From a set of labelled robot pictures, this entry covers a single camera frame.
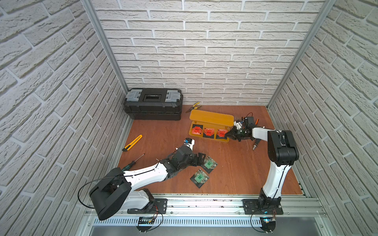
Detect red tea bag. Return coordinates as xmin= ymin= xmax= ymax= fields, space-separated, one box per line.
xmin=216 ymin=129 xmax=228 ymax=140
xmin=203 ymin=128 xmax=215 ymax=139
xmin=190 ymin=124 xmax=203 ymax=136

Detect green tea bag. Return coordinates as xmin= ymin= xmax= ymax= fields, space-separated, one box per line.
xmin=201 ymin=159 xmax=218 ymax=174
xmin=190 ymin=169 xmax=209 ymax=188

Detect green tea bag front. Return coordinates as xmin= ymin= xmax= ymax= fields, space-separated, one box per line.
xmin=190 ymin=169 xmax=209 ymax=188

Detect red tea bag front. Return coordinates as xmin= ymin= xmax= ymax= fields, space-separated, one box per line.
xmin=203 ymin=128 xmax=215 ymax=139

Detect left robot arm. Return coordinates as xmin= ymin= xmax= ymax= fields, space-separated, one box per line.
xmin=89 ymin=145 xmax=206 ymax=221

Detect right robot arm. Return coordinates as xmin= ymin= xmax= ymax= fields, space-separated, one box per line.
xmin=225 ymin=117 xmax=299 ymax=210

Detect yellow wooden two-tier shelf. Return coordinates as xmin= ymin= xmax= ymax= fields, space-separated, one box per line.
xmin=189 ymin=110 xmax=234 ymax=143

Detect black orange ratchet screwdriver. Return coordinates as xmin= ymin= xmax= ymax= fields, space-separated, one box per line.
xmin=253 ymin=139 xmax=261 ymax=150

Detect yellow black small pliers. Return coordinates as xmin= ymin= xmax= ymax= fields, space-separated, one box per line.
xmin=186 ymin=102 xmax=202 ymax=113

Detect yellow utility knife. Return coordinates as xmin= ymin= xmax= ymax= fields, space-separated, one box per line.
xmin=122 ymin=135 xmax=143 ymax=152

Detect black plastic toolbox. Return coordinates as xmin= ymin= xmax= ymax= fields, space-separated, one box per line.
xmin=123 ymin=88 xmax=183 ymax=121

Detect left controller board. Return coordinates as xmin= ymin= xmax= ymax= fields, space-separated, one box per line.
xmin=136 ymin=216 xmax=156 ymax=233

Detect controller board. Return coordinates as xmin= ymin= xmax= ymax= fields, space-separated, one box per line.
xmin=260 ymin=217 xmax=276 ymax=233
xmin=136 ymin=216 xmax=156 ymax=233

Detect right controller board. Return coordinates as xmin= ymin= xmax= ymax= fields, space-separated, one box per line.
xmin=260 ymin=217 xmax=276 ymax=233

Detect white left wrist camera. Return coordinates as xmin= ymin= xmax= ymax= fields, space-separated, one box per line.
xmin=184 ymin=138 xmax=195 ymax=151

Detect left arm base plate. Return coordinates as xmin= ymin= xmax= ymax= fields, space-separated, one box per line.
xmin=127 ymin=198 xmax=168 ymax=214

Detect aluminium front rail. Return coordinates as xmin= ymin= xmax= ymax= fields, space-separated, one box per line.
xmin=85 ymin=193 xmax=325 ymax=219

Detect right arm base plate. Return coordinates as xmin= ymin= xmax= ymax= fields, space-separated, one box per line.
xmin=242 ymin=197 xmax=284 ymax=215

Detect green handled screwdriver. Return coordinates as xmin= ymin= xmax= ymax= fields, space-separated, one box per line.
xmin=122 ymin=154 xmax=145 ymax=171

